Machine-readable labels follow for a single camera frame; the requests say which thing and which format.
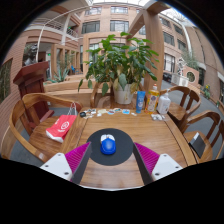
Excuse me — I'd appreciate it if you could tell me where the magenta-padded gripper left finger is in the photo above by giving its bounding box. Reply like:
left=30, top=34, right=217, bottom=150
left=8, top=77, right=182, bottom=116
left=39, top=141, right=93, bottom=185

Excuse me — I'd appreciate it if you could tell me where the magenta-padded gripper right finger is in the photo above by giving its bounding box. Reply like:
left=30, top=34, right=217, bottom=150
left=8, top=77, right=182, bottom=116
left=132, top=142, right=184, bottom=186

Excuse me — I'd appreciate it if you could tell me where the blue and white computer mouse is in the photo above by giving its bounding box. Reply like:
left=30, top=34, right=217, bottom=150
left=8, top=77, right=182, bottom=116
left=99, top=133, right=117, bottom=156

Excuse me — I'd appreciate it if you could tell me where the round black mouse pad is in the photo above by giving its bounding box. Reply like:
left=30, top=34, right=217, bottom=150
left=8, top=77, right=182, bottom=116
left=86, top=128, right=134, bottom=167

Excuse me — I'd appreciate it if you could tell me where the red paper shopping bag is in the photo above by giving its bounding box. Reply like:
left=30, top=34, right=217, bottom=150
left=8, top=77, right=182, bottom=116
left=45, top=102, right=78, bottom=144

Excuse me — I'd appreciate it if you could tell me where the black notebook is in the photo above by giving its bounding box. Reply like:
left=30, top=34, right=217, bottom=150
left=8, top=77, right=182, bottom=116
left=188, top=131, right=207, bottom=159

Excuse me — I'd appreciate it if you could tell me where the small white wipes packet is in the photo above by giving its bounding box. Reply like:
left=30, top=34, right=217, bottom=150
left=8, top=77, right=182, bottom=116
left=150, top=113, right=164, bottom=122

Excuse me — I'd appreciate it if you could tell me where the white pump dispenser bottle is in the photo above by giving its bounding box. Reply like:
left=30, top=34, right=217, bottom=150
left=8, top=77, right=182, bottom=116
left=156, top=88, right=172, bottom=115

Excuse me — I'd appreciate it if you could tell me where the yellow liquid soap bottle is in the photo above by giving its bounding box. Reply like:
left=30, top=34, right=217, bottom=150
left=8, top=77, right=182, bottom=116
left=144, top=83, right=161, bottom=114

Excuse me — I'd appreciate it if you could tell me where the blue squeeze tube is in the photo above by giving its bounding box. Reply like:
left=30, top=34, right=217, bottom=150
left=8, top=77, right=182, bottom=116
left=135, top=90, right=147, bottom=115

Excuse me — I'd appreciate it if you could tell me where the dark red wooden lectern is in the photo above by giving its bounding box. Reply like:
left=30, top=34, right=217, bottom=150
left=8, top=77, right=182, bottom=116
left=13, top=60, right=54, bottom=126

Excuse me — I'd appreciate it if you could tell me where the spiky green agave plant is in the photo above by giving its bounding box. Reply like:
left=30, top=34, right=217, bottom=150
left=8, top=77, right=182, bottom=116
left=48, top=66, right=71, bottom=84

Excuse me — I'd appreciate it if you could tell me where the white abstract sculpture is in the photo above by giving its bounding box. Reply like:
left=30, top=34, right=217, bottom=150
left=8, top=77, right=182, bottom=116
left=177, top=57, right=189, bottom=86

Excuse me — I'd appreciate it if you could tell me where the leafy plant in white pot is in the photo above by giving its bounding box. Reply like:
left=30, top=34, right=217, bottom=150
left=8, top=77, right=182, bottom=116
left=77, top=31, right=160, bottom=105

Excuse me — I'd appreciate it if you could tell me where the dark bust statue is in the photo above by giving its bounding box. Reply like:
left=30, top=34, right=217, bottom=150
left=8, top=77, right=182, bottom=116
left=22, top=44, right=39, bottom=67

